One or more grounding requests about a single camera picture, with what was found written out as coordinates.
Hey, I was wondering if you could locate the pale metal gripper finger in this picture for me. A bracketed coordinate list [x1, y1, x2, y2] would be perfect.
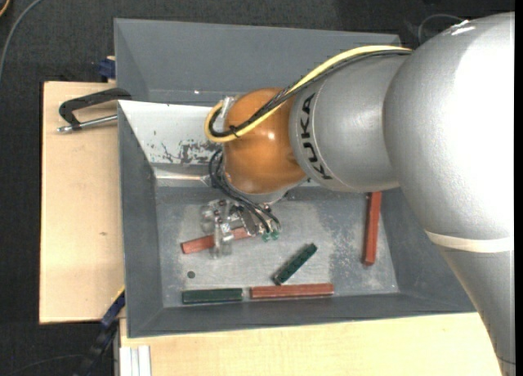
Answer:
[209, 220, 235, 260]
[199, 198, 229, 233]

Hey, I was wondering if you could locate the red-brown flat block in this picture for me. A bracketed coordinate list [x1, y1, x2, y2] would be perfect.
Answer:
[361, 190, 383, 266]
[180, 228, 251, 256]
[248, 282, 336, 300]

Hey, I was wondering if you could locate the dark green flat block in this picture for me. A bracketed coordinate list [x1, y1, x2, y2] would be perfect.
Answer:
[272, 242, 319, 287]
[181, 287, 244, 306]

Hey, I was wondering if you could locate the pale cardboard board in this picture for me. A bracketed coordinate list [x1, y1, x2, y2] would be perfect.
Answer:
[38, 81, 126, 325]

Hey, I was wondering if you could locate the grey metal bin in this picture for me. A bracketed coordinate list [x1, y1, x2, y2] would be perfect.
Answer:
[113, 17, 477, 339]

